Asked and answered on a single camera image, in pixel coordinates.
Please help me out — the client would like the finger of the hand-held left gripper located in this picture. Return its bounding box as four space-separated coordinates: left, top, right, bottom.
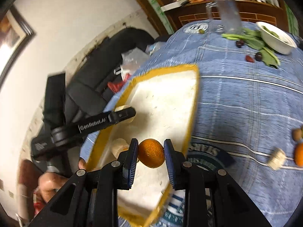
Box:
108 106 137 126

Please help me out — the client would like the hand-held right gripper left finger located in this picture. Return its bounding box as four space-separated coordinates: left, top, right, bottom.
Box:
28 138 139 227

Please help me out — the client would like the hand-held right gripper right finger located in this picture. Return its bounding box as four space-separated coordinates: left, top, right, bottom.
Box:
164 139 273 227

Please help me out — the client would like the small orange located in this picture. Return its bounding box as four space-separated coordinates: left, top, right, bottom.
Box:
138 139 165 169

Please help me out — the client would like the yellow rimmed white tray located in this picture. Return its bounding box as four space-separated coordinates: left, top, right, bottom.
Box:
80 64 200 227

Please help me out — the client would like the person's left hand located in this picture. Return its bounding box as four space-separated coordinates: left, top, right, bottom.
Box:
38 159 87 203

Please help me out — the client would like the red plastic bag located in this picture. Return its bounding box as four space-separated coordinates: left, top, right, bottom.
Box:
108 73 132 93

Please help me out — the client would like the black chair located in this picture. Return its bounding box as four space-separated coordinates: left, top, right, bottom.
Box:
31 27 157 171

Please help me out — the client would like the clear plastic bag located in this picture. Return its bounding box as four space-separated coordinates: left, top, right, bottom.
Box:
121 47 149 71

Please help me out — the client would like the blue plaid tablecloth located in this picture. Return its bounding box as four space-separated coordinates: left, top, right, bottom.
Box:
80 20 303 227

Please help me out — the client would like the dark framed picture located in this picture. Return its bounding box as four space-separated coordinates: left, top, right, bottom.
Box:
0 5 36 88

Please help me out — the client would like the wooden cabinet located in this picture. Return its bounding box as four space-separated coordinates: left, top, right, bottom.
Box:
121 0 287 35

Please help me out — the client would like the large orange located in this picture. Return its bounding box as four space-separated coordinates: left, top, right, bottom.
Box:
294 142 303 167

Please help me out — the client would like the brown kiwi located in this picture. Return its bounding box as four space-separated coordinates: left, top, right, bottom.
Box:
292 126 303 141

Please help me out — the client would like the clear glass pitcher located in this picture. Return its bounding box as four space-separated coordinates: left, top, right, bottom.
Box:
205 0 243 35

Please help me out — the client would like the green leafy vegetable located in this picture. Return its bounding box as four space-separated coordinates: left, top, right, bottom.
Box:
221 27 281 68

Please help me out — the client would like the white bowl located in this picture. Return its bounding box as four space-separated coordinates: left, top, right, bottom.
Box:
256 21 297 55

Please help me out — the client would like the chopped green vegetable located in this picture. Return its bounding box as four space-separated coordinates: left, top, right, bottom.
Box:
263 26 289 43

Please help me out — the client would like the green bamboo wall decal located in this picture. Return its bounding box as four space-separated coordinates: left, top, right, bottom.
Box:
140 0 174 35

